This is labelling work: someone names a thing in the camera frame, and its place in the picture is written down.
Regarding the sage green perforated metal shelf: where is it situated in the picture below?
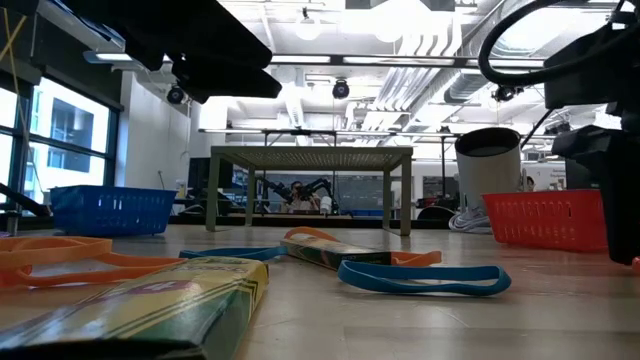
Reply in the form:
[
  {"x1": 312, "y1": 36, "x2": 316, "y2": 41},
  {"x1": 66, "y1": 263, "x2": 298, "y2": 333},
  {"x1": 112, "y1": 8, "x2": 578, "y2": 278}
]
[{"x1": 205, "y1": 144, "x2": 415, "y2": 237}]

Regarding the red plastic basket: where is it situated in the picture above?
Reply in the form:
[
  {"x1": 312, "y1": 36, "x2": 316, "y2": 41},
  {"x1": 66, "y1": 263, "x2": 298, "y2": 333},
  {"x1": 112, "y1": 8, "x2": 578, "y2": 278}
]
[{"x1": 482, "y1": 188, "x2": 609, "y2": 253}]

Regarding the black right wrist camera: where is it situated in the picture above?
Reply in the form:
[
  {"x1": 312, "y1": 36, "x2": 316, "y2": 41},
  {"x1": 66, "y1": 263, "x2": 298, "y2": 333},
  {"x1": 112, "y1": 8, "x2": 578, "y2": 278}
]
[{"x1": 543, "y1": 27, "x2": 640, "y2": 110}]

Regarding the black computer monitor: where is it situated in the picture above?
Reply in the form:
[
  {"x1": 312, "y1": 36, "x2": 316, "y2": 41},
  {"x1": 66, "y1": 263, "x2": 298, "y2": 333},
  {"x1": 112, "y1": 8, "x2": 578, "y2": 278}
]
[
  {"x1": 564, "y1": 158, "x2": 604, "y2": 191},
  {"x1": 187, "y1": 156, "x2": 235, "y2": 190}
]

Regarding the blue plastic basket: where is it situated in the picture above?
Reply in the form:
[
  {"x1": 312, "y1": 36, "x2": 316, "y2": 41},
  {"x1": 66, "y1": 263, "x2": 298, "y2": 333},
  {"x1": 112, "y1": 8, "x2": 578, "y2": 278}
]
[{"x1": 49, "y1": 185, "x2": 179, "y2": 238}]

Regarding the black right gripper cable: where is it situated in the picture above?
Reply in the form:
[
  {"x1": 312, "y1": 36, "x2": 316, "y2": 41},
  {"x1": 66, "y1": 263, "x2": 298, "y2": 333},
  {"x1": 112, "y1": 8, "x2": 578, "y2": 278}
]
[{"x1": 477, "y1": 0, "x2": 640, "y2": 87}]

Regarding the white cup with black rim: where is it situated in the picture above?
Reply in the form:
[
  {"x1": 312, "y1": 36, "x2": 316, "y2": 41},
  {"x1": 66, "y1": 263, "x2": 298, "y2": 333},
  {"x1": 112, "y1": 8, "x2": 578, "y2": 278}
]
[{"x1": 453, "y1": 126, "x2": 522, "y2": 211}]

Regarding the black chair back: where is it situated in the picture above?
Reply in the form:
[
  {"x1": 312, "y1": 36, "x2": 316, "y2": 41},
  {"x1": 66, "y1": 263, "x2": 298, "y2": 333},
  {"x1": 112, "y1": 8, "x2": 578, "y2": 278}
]
[{"x1": 416, "y1": 204, "x2": 456, "y2": 222}]

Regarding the large window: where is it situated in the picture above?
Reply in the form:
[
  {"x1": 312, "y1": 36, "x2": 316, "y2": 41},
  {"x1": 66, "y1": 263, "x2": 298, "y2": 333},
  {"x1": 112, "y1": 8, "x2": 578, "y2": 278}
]
[{"x1": 0, "y1": 84, "x2": 121, "y2": 206}]

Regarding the yellow green crayon box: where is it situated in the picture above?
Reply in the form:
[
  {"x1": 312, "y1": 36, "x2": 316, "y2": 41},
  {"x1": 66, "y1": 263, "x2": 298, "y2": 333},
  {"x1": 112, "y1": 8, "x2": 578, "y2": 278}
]
[
  {"x1": 0, "y1": 257, "x2": 271, "y2": 360},
  {"x1": 279, "y1": 236, "x2": 394, "y2": 272}
]

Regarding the overhead light bar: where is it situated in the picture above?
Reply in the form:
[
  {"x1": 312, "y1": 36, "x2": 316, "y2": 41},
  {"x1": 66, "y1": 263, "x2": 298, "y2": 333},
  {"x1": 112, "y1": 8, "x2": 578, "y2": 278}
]
[{"x1": 82, "y1": 49, "x2": 547, "y2": 70}]

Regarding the person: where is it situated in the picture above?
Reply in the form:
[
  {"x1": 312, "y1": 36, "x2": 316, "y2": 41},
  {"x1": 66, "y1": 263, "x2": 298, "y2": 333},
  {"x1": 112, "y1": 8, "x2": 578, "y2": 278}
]
[{"x1": 284, "y1": 179, "x2": 321, "y2": 214}]

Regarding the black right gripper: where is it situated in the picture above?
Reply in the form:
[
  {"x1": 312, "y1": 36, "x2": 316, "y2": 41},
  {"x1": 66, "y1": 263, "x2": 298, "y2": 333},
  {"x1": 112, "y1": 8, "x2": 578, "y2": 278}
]
[{"x1": 552, "y1": 104, "x2": 640, "y2": 266}]

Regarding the clear crumpled plastic wrap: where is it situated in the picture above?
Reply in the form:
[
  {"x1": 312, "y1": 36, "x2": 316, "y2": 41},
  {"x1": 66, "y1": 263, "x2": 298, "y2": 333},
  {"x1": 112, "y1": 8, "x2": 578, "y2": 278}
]
[{"x1": 448, "y1": 205, "x2": 494, "y2": 234}]

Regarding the blue rubber band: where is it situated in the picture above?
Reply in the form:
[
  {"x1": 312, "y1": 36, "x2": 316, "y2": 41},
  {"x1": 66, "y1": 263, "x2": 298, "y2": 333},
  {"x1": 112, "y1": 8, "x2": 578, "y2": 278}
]
[
  {"x1": 337, "y1": 260, "x2": 512, "y2": 298},
  {"x1": 178, "y1": 245, "x2": 290, "y2": 262}
]

